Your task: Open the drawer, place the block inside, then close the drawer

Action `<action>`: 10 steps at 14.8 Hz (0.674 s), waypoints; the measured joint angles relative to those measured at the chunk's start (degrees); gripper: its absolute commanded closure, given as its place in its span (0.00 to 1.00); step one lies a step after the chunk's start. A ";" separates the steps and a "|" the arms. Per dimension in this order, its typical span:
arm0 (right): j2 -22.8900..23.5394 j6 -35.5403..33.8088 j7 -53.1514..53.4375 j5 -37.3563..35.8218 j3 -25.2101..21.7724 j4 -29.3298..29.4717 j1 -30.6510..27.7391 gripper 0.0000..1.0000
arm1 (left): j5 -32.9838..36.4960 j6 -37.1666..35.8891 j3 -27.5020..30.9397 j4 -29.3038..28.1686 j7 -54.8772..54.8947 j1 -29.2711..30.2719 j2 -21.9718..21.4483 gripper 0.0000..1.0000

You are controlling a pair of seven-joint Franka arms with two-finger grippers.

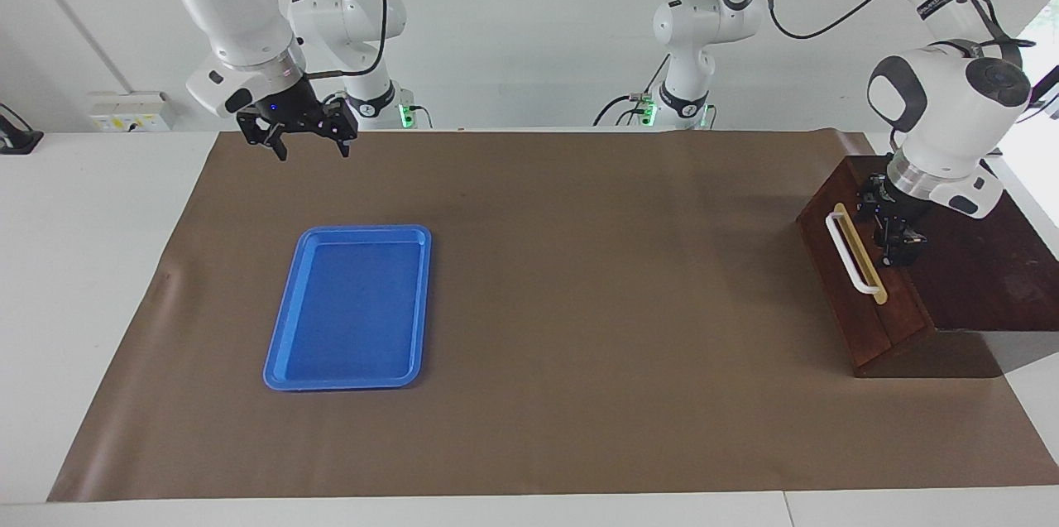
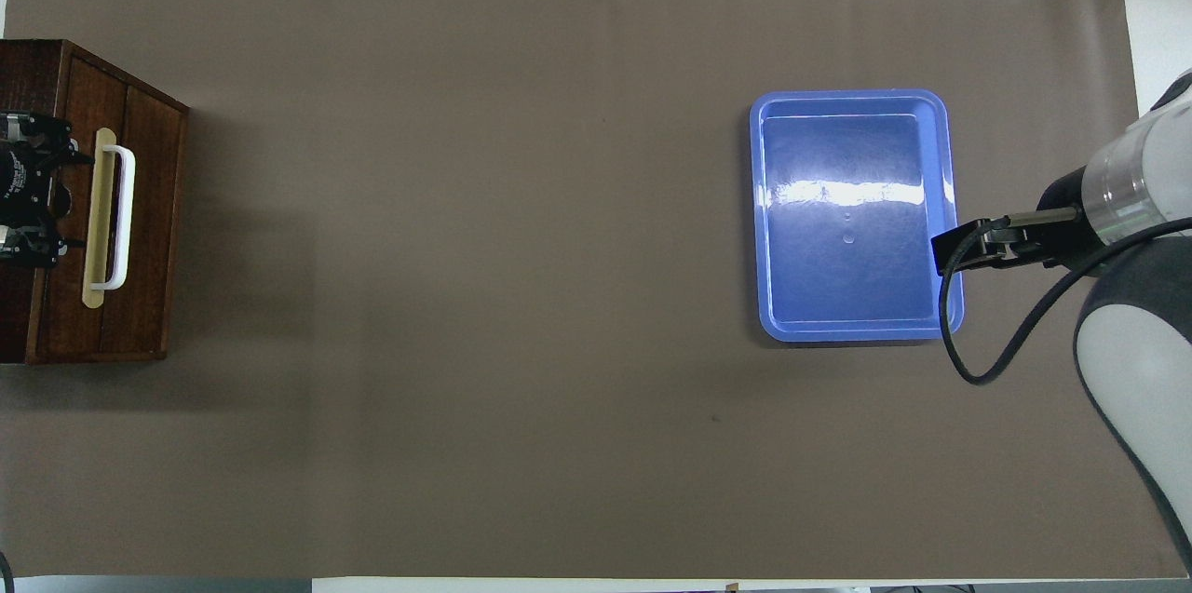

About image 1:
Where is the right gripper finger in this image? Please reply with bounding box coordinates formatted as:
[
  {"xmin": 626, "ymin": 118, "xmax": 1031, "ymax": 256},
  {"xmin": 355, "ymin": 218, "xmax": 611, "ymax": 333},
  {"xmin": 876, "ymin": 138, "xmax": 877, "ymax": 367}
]
[
  {"xmin": 321, "ymin": 101, "xmax": 360, "ymax": 158},
  {"xmin": 237, "ymin": 112, "xmax": 289, "ymax": 162}
]

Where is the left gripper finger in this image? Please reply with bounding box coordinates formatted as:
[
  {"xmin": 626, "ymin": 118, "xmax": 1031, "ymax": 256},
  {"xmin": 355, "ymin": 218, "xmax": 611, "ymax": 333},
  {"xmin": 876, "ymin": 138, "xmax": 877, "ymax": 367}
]
[
  {"xmin": 875, "ymin": 221, "xmax": 903, "ymax": 268},
  {"xmin": 898, "ymin": 229, "xmax": 928, "ymax": 268}
]

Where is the white drawer handle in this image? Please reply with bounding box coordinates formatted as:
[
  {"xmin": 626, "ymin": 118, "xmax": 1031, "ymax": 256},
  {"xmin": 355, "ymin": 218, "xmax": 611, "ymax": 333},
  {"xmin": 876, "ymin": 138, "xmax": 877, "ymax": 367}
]
[{"xmin": 826, "ymin": 211, "xmax": 884, "ymax": 296}]

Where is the wooden drawer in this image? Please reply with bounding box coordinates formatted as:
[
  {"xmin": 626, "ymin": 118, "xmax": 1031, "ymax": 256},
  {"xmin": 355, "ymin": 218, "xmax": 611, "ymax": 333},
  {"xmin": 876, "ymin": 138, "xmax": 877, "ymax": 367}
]
[{"xmin": 798, "ymin": 156, "xmax": 932, "ymax": 369}]

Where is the dark wooden cabinet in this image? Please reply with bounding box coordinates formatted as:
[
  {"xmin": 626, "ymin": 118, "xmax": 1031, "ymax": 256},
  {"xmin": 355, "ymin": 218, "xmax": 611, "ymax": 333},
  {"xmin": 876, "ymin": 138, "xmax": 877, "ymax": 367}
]
[{"xmin": 798, "ymin": 155, "xmax": 1059, "ymax": 379}]

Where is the blue plastic tray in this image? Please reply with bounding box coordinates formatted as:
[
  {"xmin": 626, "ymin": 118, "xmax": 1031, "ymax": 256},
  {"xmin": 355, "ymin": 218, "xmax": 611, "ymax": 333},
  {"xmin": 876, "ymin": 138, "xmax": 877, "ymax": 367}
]
[{"xmin": 263, "ymin": 224, "xmax": 433, "ymax": 392}]

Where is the small black stand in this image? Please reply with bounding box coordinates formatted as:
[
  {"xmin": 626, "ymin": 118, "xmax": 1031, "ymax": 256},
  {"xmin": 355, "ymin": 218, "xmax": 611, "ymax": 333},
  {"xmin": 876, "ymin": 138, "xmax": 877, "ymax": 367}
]
[{"xmin": 0, "ymin": 103, "xmax": 44, "ymax": 156}]

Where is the brown table mat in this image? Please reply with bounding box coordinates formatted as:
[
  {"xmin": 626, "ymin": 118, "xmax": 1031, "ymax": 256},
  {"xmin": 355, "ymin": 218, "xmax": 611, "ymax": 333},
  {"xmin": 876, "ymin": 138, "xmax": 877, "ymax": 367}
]
[{"xmin": 48, "ymin": 128, "xmax": 1059, "ymax": 503}]

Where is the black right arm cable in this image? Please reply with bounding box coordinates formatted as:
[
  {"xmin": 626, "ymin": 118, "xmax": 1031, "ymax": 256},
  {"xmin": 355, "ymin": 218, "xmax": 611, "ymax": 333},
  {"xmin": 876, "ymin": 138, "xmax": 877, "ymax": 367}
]
[{"xmin": 302, "ymin": 0, "xmax": 390, "ymax": 81}]

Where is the white wall outlet box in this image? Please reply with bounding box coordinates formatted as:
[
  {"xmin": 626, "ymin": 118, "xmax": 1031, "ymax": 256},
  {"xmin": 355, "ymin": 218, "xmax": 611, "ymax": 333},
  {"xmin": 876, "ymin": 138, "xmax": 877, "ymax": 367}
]
[{"xmin": 89, "ymin": 91, "xmax": 177, "ymax": 133}]

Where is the black left base cable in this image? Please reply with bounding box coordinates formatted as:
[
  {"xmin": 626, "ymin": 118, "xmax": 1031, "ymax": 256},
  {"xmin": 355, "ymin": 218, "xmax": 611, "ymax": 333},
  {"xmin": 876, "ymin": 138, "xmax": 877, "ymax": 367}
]
[{"xmin": 593, "ymin": 55, "xmax": 671, "ymax": 127}]

